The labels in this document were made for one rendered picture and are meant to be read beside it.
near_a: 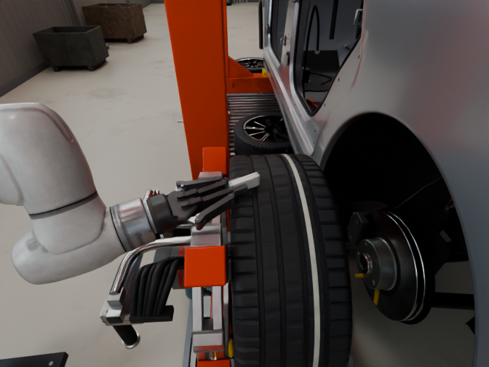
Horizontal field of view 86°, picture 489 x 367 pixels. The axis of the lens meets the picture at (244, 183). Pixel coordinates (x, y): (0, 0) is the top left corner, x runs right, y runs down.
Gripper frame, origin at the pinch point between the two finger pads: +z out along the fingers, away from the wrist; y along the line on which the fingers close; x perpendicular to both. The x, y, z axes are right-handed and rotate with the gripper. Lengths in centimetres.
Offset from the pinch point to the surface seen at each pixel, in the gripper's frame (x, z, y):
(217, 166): -12.7, 2.6, -22.3
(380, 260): -27.6, 33.0, 20.5
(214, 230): -6.9, -9.2, 3.6
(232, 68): -61, 99, -212
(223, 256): -2.8, -11.0, 12.5
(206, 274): -4.2, -14.8, 13.5
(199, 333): -19.5, -19.2, 16.7
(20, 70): -137, -146, -563
